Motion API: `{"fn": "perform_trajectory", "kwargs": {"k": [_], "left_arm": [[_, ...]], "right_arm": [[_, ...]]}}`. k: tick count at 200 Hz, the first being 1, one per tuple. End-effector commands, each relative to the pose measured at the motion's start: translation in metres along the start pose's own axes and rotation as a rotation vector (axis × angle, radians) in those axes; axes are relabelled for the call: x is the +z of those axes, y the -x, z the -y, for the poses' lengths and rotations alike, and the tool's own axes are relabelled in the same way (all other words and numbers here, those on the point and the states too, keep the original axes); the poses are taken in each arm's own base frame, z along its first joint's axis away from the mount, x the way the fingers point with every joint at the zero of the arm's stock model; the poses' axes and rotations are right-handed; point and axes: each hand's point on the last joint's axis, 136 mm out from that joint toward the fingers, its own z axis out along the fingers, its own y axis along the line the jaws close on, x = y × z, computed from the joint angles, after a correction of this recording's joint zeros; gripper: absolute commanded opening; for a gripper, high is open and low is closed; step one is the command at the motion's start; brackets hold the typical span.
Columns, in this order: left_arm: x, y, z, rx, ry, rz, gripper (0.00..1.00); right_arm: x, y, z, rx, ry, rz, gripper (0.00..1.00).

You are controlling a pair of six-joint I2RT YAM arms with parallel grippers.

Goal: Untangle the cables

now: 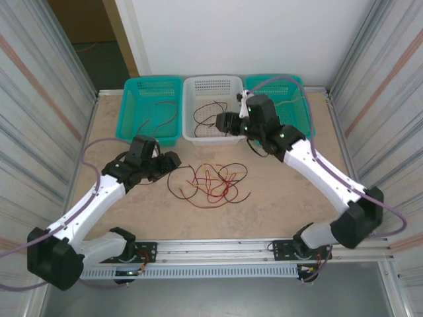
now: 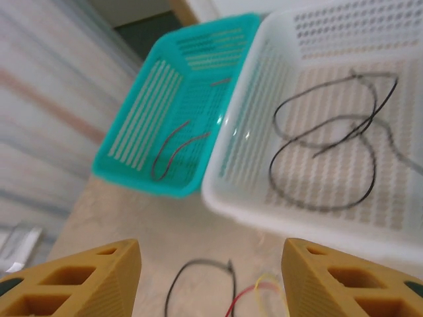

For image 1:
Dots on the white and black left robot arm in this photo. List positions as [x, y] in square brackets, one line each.
[86, 204]

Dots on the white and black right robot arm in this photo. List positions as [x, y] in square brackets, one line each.
[324, 178]

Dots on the teal plastic basket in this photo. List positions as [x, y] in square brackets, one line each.
[148, 99]
[291, 115]

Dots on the white plastic basket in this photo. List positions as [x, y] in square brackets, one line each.
[215, 89]

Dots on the small circuit board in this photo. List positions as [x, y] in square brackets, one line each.
[127, 272]
[309, 269]

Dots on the light brown wooden door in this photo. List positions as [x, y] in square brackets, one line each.
[122, 39]

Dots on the dark brown wooden board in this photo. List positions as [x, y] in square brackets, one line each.
[82, 20]

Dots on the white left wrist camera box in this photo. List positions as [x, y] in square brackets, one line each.
[156, 148]

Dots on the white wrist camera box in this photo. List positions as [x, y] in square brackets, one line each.
[244, 102]
[156, 148]

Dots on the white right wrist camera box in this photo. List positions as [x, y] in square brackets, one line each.
[244, 102]

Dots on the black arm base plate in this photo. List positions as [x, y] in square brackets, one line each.
[148, 247]
[281, 247]

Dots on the aluminium mounting rail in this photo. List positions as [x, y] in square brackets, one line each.
[215, 247]

